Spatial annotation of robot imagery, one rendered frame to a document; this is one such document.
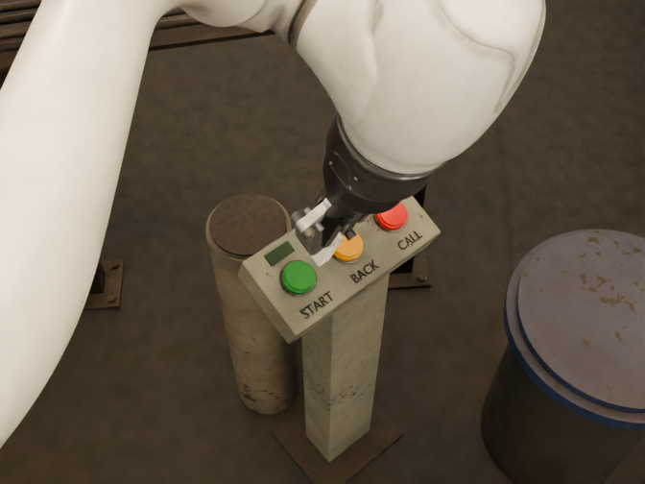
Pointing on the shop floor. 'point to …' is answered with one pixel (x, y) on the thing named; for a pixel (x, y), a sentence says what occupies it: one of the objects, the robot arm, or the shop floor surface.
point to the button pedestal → (338, 343)
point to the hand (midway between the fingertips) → (322, 242)
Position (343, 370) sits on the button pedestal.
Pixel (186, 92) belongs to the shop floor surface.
